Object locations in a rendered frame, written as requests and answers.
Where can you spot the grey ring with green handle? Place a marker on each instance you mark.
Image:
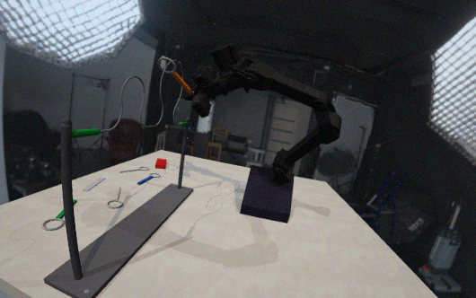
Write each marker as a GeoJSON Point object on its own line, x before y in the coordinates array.
{"type": "Point", "coordinates": [58, 217]}

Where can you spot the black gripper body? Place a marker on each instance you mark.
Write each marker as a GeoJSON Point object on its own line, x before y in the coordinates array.
{"type": "Point", "coordinates": [201, 101]}

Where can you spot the red rectangular block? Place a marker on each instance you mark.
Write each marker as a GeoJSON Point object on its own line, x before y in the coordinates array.
{"type": "Point", "coordinates": [160, 163]}

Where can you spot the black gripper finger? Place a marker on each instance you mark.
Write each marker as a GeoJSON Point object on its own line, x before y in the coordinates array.
{"type": "Point", "coordinates": [190, 96]}
{"type": "Point", "coordinates": [199, 87]}

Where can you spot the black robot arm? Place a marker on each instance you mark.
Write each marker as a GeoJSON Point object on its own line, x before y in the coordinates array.
{"type": "Point", "coordinates": [262, 77]}

